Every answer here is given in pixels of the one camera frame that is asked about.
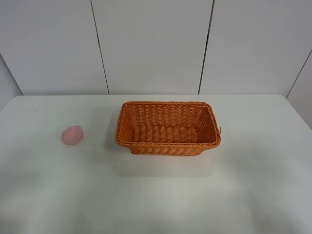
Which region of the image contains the orange wicker basket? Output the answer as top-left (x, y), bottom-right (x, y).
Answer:
top-left (115, 101), bottom-right (221, 156)

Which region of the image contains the pink peach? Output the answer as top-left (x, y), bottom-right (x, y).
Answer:
top-left (61, 125), bottom-right (84, 145)

